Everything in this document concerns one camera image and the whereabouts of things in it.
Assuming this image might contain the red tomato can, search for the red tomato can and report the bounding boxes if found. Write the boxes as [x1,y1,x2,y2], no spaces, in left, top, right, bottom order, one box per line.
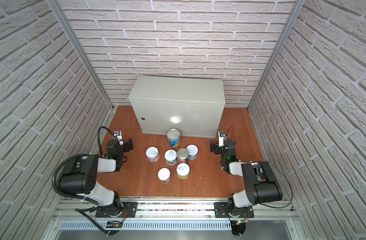
[177,148,190,164]

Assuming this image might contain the yellow labelled can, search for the yellow labelled can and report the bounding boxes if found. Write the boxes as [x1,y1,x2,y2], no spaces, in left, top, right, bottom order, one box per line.
[176,163,190,180]

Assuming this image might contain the white flat-lid can front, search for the white flat-lid can front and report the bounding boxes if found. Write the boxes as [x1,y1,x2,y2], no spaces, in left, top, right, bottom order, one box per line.
[158,168,171,184]

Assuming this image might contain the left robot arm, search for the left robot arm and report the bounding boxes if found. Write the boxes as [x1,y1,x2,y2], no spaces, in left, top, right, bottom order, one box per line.
[51,139,134,218]

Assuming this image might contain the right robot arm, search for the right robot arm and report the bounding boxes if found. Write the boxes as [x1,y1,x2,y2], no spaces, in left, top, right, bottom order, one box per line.
[210,140,283,217]

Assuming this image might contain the white can right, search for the white can right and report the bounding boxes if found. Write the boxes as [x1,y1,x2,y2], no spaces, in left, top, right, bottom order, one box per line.
[186,145,199,160]

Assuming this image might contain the white can far left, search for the white can far left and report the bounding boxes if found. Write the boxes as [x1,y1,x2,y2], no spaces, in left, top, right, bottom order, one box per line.
[145,147,159,163]

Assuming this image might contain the blue soup can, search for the blue soup can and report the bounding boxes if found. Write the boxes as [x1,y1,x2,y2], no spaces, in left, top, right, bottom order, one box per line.
[167,129,180,149]

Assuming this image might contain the white can centre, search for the white can centre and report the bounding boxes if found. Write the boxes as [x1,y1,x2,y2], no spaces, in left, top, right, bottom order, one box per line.
[164,150,178,165]

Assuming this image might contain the grey metal cabinet box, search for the grey metal cabinet box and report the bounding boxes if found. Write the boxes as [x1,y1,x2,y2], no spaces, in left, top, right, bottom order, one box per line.
[128,76,226,138]

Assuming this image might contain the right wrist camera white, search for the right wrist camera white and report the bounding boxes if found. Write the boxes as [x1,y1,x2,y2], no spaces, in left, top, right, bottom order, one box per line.
[219,131,227,147]

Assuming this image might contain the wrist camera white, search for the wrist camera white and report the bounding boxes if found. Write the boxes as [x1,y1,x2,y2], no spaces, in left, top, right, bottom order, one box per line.
[219,131,227,147]
[113,130,124,146]

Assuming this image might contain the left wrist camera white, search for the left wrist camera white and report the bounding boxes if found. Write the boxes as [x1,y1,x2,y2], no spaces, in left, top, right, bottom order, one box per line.
[113,130,124,146]

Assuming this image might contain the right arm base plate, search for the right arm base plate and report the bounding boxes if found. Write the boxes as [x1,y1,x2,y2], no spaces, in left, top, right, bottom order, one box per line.
[214,202,255,219]

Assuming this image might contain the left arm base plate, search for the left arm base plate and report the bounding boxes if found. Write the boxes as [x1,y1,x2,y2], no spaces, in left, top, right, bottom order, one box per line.
[95,202,138,218]

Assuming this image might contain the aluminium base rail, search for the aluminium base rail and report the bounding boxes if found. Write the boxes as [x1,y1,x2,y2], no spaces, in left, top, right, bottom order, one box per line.
[49,196,299,230]

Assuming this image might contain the left aluminium corner post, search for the left aluminium corner post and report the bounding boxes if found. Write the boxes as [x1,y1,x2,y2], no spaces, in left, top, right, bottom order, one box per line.
[47,0,114,111]

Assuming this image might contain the aluminium corner post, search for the aluminium corner post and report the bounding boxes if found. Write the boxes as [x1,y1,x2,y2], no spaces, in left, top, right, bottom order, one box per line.
[247,0,306,111]
[47,0,114,111]

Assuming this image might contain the right aluminium corner post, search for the right aluminium corner post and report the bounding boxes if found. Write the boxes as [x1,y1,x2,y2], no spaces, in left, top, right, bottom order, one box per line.
[247,0,306,111]

